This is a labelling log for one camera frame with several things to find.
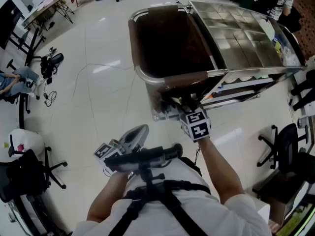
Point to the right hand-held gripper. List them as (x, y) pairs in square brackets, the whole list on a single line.
[(197, 129)]

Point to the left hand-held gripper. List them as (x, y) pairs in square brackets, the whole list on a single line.
[(102, 150)]

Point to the person's left forearm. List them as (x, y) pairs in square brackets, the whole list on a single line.
[(103, 200)]

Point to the person's right forearm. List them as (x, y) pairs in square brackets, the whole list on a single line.
[(221, 173)]

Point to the brown canvas laundry cart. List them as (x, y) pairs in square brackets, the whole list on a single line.
[(133, 45)]

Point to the steel cart with brown bag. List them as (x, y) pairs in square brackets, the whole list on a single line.
[(233, 33)]

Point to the black chest harness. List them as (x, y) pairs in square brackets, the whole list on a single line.
[(172, 200)]

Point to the mint green cup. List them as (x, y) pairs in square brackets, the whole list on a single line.
[(259, 76)]

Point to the person's white shirt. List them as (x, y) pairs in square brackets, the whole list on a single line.
[(160, 217)]

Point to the brown wooden cabinet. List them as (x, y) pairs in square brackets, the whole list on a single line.
[(275, 193)]

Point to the white round bin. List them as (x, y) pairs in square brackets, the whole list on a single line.
[(27, 139)]

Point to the black gear bag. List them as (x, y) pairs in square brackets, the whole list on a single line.
[(50, 65)]

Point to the yellow blue packet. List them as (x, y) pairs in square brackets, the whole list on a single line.
[(278, 47)]

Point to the clear plastic bag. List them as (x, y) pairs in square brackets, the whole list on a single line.
[(290, 56)]

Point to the black monitor stand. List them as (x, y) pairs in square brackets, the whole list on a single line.
[(33, 45)]

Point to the large black monitor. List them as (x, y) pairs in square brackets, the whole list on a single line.
[(9, 21)]

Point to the black frame desk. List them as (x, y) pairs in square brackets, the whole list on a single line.
[(29, 213)]

